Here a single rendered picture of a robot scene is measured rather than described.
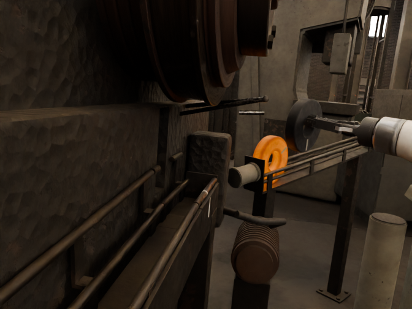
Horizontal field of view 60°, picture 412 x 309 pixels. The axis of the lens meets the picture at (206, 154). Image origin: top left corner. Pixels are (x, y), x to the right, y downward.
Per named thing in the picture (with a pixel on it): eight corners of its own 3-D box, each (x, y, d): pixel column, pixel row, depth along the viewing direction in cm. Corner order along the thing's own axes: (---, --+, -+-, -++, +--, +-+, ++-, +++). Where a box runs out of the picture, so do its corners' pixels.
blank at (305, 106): (287, 99, 97) (298, 101, 95) (315, 96, 108) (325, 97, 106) (281, 154, 102) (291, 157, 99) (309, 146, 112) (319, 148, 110)
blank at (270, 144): (259, 192, 115) (267, 194, 113) (245, 156, 107) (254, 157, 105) (284, 161, 123) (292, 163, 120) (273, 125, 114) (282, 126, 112)
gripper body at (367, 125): (368, 149, 87) (332, 141, 94) (380, 147, 94) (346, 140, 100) (375, 119, 86) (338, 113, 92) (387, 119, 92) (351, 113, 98)
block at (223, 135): (179, 224, 93) (186, 132, 88) (186, 214, 101) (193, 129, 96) (219, 230, 91) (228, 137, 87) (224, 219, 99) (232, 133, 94)
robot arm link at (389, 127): (403, 155, 90) (379, 149, 94) (412, 119, 88) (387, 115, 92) (392, 158, 84) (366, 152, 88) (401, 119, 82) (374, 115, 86)
